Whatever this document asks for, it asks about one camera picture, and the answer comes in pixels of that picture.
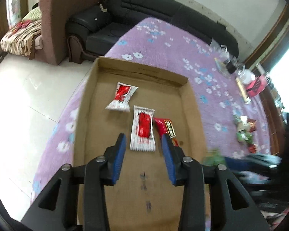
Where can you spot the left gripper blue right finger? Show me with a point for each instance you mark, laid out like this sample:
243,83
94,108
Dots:
173,156

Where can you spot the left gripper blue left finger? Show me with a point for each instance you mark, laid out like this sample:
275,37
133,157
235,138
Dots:
114,159

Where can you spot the green snack packet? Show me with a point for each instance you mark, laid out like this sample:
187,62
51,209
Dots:
213,157

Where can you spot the yellow biscuit packet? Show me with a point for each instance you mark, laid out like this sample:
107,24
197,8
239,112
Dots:
241,123

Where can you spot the dark red foil snack bag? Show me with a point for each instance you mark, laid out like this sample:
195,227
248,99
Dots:
251,125

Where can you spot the red snack packet with logo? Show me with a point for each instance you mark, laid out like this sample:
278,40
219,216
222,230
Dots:
252,148

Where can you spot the red snack bar packet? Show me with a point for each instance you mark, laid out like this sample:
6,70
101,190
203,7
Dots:
165,126

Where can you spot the white red snack packet lower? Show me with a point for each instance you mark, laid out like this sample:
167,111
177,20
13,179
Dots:
142,136

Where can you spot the white red snack packet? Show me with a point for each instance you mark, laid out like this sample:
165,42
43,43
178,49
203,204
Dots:
122,97
142,136

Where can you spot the green candy wrapper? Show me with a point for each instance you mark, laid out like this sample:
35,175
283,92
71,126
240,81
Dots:
244,137

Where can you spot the purple floral tablecloth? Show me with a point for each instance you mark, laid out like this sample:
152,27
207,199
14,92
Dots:
74,199

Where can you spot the shallow cardboard box tray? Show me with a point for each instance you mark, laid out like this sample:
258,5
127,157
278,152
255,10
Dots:
143,197

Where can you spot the white red snack packet upper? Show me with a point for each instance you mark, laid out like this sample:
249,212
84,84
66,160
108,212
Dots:
122,97

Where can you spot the cream long tube package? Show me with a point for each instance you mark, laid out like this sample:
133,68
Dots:
242,91

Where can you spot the pink fuzzy pouch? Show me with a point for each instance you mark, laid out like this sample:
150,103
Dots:
256,86

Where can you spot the white plastic lid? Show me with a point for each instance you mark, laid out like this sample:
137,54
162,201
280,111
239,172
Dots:
246,76

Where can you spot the olive green booklet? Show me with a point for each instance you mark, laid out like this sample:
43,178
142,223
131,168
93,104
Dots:
221,68

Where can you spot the black round container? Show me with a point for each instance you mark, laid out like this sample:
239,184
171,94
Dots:
231,66

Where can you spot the clear plastic cup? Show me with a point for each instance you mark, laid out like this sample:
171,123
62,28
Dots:
223,51

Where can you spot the black leather sofa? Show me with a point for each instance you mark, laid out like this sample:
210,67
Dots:
93,31

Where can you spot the wooden cabinet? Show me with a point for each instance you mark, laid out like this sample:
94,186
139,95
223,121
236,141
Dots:
267,54

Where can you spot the floral blanket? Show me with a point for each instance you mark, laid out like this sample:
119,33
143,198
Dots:
19,40

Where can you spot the brown armchair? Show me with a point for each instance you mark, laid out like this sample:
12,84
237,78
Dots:
55,14

